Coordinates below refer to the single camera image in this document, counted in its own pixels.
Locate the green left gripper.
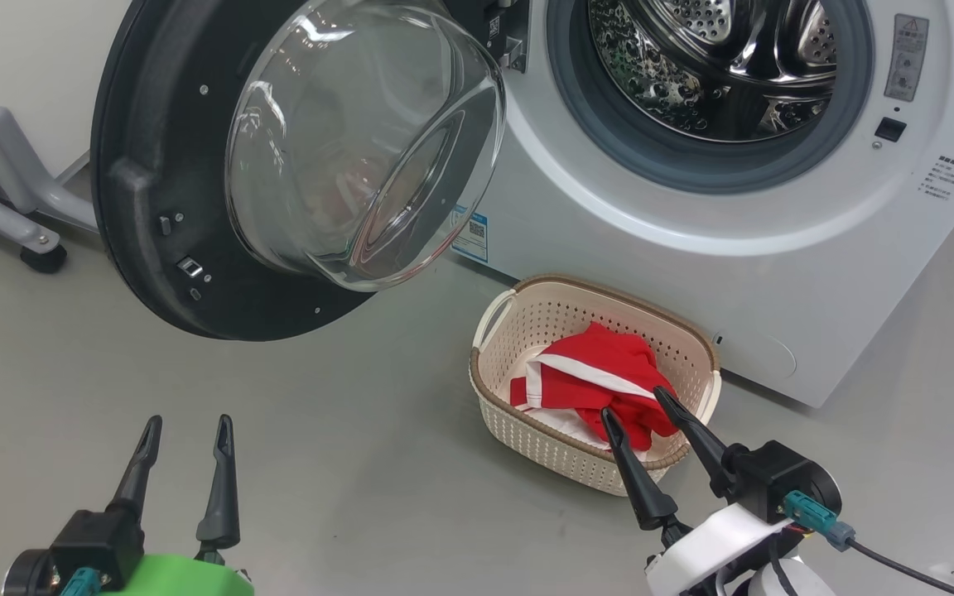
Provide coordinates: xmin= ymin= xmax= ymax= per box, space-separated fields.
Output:
xmin=100 ymin=415 xmax=254 ymax=596

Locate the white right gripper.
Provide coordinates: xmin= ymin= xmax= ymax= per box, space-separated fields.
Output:
xmin=600 ymin=386 xmax=793 ymax=596

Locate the red and white garment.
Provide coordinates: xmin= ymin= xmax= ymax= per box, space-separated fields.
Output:
xmin=510 ymin=323 xmax=681 ymax=452

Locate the grey washing machine door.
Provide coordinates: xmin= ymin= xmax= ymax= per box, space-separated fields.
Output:
xmin=90 ymin=0 xmax=528 ymax=342

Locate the cream perforated laundry basket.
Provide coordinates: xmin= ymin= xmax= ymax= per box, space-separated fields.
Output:
xmin=469 ymin=275 xmax=722 ymax=497

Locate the white front-load washing machine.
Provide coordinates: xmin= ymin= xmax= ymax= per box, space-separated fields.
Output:
xmin=444 ymin=0 xmax=954 ymax=408

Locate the blue energy label sticker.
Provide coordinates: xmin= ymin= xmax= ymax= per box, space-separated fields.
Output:
xmin=450 ymin=205 xmax=489 ymax=264

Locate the grey cart leg with caster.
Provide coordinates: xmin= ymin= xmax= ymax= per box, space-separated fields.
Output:
xmin=0 ymin=50 xmax=101 ymax=274

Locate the grey warning sticker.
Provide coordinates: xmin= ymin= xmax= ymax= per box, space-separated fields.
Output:
xmin=884 ymin=14 xmax=930 ymax=103

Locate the black cable with teal plug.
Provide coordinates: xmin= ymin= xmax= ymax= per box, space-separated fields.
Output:
xmin=783 ymin=490 xmax=954 ymax=596
xmin=59 ymin=567 xmax=101 ymax=596

